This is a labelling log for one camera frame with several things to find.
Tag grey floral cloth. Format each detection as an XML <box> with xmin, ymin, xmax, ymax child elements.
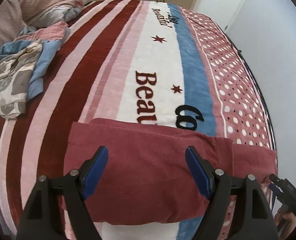
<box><xmin>0</xmin><ymin>42</ymin><xmax>43</xmax><ymax>119</ymax></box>

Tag dark red pants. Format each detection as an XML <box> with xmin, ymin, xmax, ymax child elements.
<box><xmin>63</xmin><ymin>118</ymin><xmax>278</xmax><ymax>224</ymax></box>

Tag pink striped cloth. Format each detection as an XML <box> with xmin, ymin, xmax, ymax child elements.
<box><xmin>14</xmin><ymin>21</ymin><xmax>69</xmax><ymax>42</ymax></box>

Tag person's right hand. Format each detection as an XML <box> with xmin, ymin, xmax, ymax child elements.
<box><xmin>274</xmin><ymin>211</ymin><xmax>296</xmax><ymax>240</ymax></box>

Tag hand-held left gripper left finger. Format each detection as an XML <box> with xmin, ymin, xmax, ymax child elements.
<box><xmin>16</xmin><ymin>146</ymin><xmax>109</xmax><ymax>240</ymax></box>

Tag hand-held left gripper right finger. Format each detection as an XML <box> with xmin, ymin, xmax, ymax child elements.
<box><xmin>185</xmin><ymin>146</ymin><xmax>280</xmax><ymax>240</ymax></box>

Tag striped star print blanket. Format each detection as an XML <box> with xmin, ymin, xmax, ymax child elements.
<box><xmin>0</xmin><ymin>0</ymin><xmax>278</xmax><ymax>240</ymax></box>

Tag white door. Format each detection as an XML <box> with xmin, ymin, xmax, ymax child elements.
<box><xmin>190</xmin><ymin>0</ymin><xmax>255</xmax><ymax>34</ymax></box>

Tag blue cloth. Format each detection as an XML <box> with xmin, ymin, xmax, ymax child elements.
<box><xmin>0</xmin><ymin>26</ymin><xmax>71</xmax><ymax>98</ymax></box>

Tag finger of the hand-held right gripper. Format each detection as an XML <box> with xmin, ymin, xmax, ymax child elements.
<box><xmin>270</xmin><ymin>183</ymin><xmax>285</xmax><ymax>203</ymax></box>
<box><xmin>269</xmin><ymin>174</ymin><xmax>292</xmax><ymax>191</ymax></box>

